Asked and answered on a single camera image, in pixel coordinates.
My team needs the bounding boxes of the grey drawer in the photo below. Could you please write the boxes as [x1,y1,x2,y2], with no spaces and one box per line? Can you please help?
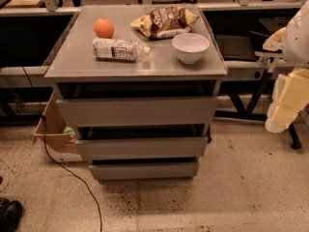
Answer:
[89,161,199,180]
[75,137,207,160]
[57,97,217,127]

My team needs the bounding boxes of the grey middle drawer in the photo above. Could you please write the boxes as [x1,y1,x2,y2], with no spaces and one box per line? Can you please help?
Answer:
[75,137,207,160]

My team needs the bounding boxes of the black floor cable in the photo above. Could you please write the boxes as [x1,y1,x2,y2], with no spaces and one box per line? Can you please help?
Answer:
[20,66,103,232]

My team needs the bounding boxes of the grey drawer cabinet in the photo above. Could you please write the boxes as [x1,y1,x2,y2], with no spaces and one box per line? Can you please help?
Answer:
[43,4,228,181]

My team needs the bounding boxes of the orange fruit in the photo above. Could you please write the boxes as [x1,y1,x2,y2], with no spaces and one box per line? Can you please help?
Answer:
[95,18,114,39]

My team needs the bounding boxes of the grey top drawer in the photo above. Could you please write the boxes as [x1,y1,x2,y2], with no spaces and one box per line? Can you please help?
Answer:
[57,97,217,127]

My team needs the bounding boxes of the white ceramic bowl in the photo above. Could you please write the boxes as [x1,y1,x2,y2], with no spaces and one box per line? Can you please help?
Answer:
[172,33,211,64]

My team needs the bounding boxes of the brown chip bag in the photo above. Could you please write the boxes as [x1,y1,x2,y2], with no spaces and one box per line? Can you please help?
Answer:
[130,6,200,39]

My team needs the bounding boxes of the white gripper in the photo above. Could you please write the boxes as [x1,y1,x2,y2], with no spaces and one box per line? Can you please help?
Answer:
[265,69,309,133]

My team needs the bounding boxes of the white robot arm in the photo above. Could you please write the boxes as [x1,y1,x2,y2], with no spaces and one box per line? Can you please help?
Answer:
[263,1,309,133]

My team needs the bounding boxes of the cardboard box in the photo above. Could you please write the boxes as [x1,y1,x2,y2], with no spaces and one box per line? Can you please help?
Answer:
[34,94,82,162]

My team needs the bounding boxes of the grey bottom drawer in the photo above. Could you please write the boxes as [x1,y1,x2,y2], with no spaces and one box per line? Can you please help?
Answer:
[89,161,199,180]

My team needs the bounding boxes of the black shoe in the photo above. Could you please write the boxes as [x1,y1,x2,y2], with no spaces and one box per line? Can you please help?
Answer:
[0,198,10,211]
[0,200,23,232]

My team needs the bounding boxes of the clear plastic water bottle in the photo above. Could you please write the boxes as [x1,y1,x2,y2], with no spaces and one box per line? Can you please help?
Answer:
[92,38,150,62]

